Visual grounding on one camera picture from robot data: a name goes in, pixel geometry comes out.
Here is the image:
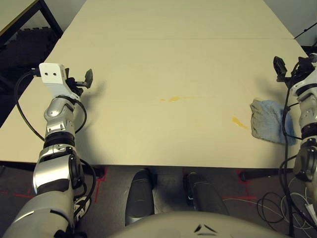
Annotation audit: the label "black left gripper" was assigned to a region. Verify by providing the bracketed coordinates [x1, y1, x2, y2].
[65, 68, 94, 97]

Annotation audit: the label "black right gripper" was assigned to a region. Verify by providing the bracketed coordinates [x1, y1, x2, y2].
[272, 56, 314, 85]

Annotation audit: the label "blue grey rag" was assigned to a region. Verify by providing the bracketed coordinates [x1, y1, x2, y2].
[249, 97, 297, 145]

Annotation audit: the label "black tripod stand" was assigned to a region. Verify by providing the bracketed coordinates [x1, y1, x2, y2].
[293, 21, 317, 48]

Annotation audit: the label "black foam puzzle mats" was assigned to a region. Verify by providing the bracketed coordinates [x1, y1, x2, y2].
[0, 27, 60, 88]

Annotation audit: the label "short yellow liquid spill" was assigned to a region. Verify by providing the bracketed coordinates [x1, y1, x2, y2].
[231, 116, 250, 130]

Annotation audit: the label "long yellow liquid spill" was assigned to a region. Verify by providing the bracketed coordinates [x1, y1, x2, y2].
[159, 95, 194, 103]

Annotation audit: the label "black table foot bar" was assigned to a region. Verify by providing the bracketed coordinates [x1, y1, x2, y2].
[239, 168, 296, 182]
[0, 160, 105, 179]

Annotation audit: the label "red floor tape cross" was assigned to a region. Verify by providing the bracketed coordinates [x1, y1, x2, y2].
[93, 168, 107, 199]
[222, 169, 258, 202]

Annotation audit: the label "grey robot left leg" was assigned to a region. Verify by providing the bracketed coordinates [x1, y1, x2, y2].
[124, 168, 156, 227]

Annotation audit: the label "grey robot leg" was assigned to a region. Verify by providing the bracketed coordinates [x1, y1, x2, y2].
[124, 168, 156, 227]
[183, 172, 230, 215]

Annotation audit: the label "red floor tape line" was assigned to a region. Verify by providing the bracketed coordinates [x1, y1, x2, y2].
[0, 189, 36, 199]

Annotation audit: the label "white power strip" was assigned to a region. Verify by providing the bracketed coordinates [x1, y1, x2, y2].
[305, 202, 317, 225]

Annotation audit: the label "grey robot right leg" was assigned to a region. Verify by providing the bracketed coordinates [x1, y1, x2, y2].
[183, 172, 230, 215]

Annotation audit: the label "grey robot torso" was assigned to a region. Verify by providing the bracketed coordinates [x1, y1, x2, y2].
[108, 210, 296, 238]

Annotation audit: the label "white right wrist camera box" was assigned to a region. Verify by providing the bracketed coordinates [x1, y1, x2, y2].
[290, 53, 317, 98]

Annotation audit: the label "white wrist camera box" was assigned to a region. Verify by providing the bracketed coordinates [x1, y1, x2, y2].
[290, 53, 317, 98]
[39, 62, 81, 100]

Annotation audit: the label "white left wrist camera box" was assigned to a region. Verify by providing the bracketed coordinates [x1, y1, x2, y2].
[39, 62, 81, 100]

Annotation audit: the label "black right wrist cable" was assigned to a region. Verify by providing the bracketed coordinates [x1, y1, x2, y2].
[278, 63, 304, 238]

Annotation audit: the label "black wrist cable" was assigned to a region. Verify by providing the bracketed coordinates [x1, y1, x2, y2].
[14, 69, 88, 143]
[278, 63, 304, 238]

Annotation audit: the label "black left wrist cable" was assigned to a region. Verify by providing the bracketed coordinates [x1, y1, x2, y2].
[14, 69, 88, 143]

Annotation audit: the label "beige side table black frame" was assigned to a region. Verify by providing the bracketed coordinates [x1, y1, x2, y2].
[0, 0, 64, 86]

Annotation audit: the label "black floor cable coil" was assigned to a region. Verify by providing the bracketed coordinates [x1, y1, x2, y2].
[257, 190, 298, 224]

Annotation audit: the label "white floor cable bundle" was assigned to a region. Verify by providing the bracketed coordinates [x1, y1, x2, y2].
[288, 177, 317, 233]

